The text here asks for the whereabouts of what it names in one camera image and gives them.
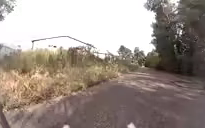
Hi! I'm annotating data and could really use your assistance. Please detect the tall dry grass patch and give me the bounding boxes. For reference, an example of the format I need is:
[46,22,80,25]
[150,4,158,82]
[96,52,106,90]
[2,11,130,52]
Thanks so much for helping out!
[0,47,139,111]

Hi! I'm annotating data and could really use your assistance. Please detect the wire fence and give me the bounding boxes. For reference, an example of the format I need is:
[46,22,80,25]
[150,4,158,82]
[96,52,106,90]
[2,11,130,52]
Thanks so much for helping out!
[0,40,23,58]

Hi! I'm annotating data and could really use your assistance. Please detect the distant trees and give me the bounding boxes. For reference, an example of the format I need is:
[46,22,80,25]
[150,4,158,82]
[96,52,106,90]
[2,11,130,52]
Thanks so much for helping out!
[117,44,147,67]

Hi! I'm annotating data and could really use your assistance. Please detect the pale building with pitched roof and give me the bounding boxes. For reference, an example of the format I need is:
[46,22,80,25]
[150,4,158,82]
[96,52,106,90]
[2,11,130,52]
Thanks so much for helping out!
[31,35,108,60]

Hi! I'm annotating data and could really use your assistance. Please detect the row of tall dark trees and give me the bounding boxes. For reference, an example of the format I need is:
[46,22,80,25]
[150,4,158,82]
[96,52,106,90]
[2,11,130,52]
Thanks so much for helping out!
[143,0,205,79]

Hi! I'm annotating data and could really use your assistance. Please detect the grey asphalt road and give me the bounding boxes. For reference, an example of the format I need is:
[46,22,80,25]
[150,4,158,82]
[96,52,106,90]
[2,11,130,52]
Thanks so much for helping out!
[0,67,205,128]

